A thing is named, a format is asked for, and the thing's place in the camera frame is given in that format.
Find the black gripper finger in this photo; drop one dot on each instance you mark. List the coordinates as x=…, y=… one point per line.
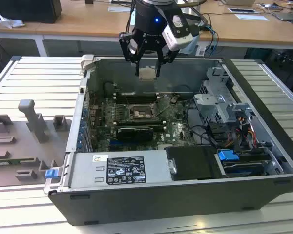
x=127, y=46
x=167, y=56

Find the silver CPU plate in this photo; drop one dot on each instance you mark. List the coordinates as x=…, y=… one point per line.
x=147, y=73

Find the black RAM slot row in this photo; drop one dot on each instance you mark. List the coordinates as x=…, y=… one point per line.
x=158, y=123
x=136, y=98

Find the CPU socket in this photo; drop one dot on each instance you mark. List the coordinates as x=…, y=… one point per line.
x=142, y=112

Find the pale blue teach pendant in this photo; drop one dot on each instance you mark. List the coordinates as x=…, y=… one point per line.
x=189, y=48

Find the grey case release latch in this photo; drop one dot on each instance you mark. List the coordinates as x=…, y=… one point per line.
x=87, y=62

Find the wooden desk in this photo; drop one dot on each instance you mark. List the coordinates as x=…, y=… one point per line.
x=88, y=24

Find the metal drive cage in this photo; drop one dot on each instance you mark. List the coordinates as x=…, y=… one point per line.
x=217, y=102

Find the green motherboard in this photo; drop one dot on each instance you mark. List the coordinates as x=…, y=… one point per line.
x=175, y=131

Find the black graphics card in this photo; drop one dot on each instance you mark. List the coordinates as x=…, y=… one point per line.
x=135, y=133

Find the white paper sheet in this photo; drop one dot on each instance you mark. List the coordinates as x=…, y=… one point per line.
x=251, y=17

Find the black box on desk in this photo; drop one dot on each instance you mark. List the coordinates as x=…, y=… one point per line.
x=27, y=9

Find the black plastic shroud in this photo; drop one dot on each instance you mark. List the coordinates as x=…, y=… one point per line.
x=193, y=163

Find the blue disk carrier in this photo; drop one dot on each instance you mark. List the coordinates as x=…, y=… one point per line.
x=227, y=155

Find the crumpled white paper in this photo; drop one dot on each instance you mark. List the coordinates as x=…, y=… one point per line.
x=11, y=22

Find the grey laptop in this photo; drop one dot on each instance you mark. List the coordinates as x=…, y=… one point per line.
x=288, y=15

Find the grey power supply unit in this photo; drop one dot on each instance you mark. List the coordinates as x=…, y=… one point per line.
x=83, y=170

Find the grey parts rack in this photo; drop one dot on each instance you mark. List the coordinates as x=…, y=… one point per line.
x=19, y=143

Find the black open PC case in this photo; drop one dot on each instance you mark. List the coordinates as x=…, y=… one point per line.
x=161, y=202

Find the blue case latch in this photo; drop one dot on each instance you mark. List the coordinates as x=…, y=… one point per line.
x=51, y=173

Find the green RAM stick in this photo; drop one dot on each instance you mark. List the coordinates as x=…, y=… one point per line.
x=12, y=161

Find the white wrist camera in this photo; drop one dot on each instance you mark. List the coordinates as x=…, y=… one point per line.
x=178, y=31

